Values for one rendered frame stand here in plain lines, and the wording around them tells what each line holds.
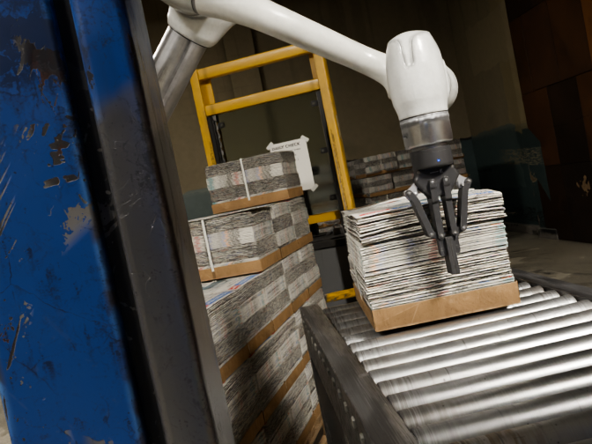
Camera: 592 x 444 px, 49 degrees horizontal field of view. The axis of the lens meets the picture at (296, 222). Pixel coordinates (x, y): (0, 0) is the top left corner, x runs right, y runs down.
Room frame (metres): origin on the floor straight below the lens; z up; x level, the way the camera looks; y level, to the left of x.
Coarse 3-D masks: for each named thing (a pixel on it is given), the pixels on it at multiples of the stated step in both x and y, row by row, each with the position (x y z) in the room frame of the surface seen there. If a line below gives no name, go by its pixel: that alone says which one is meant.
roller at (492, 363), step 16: (512, 352) 0.96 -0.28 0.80; (528, 352) 0.96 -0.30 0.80; (544, 352) 0.95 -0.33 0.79; (560, 352) 0.95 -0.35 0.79; (448, 368) 0.95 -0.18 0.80; (464, 368) 0.95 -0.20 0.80; (480, 368) 0.94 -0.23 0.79; (496, 368) 0.94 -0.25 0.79; (384, 384) 0.94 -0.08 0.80; (400, 384) 0.94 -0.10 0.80; (416, 384) 0.94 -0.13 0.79; (432, 384) 0.93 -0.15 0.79
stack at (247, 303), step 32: (288, 256) 2.74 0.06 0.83; (224, 288) 2.14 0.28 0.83; (256, 288) 2.26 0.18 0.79; (288, 288) 2.64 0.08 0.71; (224, 320) 1.91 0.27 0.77; (256, 320) 2.20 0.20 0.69; (288, 320) 2.55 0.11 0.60; (224, 352) 1.88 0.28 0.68; (256, 352) 2.13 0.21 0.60; (288, 352) 2.45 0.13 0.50; (224, 384) 1.83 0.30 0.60; (256, 384) 2.08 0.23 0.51; (256, 416) 2.02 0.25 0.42; (288, 416) 2.33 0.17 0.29; (320, 416) 2.70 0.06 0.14
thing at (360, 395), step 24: (312, 312) 1.59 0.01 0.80; (312, 336) 1.40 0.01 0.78; (336, 336) 1.29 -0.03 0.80; (336, 360) 1.12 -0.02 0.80; (336, 384) 1.06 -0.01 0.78; (360, 384) 0.96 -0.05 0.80; (336, 408) 1.16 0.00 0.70; (360, 408) 0.86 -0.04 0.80; (384, 408) 0.84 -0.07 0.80; (360, 432) 0.84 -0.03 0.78; (384, 432) 0.77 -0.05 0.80; (408, 432) 0.75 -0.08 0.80
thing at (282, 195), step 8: (272, 192) 2.93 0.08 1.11; (280, 192) 2.92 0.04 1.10; (288, 192) 2.92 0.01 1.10; (296, 192) 3.06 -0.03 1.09; (240, 200) 2.97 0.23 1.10; (248, 200) 2.96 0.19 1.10; (256, 200) 2.95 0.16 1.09; (264, 200) 2.94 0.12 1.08; (272, 200) 2.94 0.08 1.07; (216, 208) 3.00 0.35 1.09; (224, 208) 3.00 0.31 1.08; (232, 208) 2.99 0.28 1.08; (240, 208) 2.98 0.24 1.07; (304, 240) 3.02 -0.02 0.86; (320, 280) 3.16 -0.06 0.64; (312, 288) 2.98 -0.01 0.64
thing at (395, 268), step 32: (480, 192) 1.27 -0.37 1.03; (352, 224) 1.35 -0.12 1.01; (384, 224) 1.23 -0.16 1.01; (416, 224) 1.23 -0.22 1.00; (480, 224) 1.23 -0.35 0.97; (384, 256) 1.23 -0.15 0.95; (416, 256) 1.24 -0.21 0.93; (480, 256) 1.24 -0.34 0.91; (384, 288) 1.23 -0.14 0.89; (416, 288) 1.23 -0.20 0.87; (448, 288) 1.23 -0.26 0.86; (480, 288) 1.23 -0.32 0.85
